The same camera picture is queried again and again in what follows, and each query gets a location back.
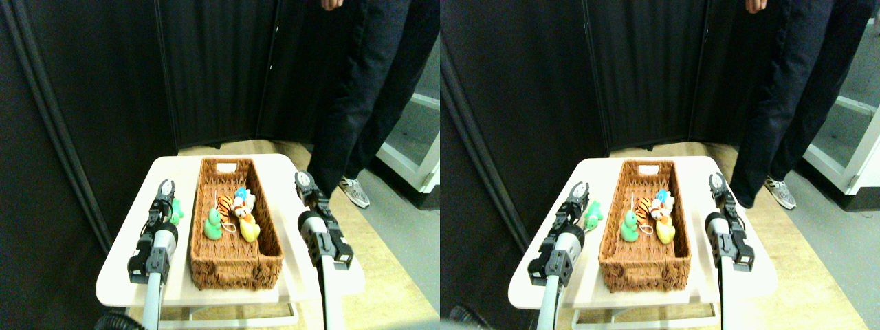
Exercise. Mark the orange tiger toy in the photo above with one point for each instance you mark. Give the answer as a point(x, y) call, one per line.
point(643, 206)
point(225, 205)

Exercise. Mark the blue and white toy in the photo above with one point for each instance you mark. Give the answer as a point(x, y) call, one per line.
point(240, 191)
point(660, 193)

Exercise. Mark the yellow duck toy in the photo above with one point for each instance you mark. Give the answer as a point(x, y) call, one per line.
point(667, 234)
point(250, 232)

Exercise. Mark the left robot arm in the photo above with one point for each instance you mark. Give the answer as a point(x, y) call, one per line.
point(550, 306)
point(152, 302)

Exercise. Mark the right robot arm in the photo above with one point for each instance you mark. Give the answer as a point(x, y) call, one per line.
point(311, 227)
point(716, 227)

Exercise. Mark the person's hand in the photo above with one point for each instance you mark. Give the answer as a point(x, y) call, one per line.
point(332, 4)
point(757, 5)

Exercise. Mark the small green toy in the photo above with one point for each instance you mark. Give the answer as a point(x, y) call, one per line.
point(177, 214)
point(594, 216)

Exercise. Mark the low white table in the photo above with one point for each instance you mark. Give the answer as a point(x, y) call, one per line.
point(691, 170)
point(271, 168)

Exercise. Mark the brown wicker basket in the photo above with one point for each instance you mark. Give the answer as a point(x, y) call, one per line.
point(643, 273)
point(234, 271)

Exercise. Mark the person's legs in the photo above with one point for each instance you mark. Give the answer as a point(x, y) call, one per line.
point(790, 89)
point(364, 89)

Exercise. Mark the curtain stand pole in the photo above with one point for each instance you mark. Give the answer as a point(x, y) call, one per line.
point(58, 124)
point(478, 127)

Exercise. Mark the black bracket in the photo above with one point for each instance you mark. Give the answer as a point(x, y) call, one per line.
point(744, 258)

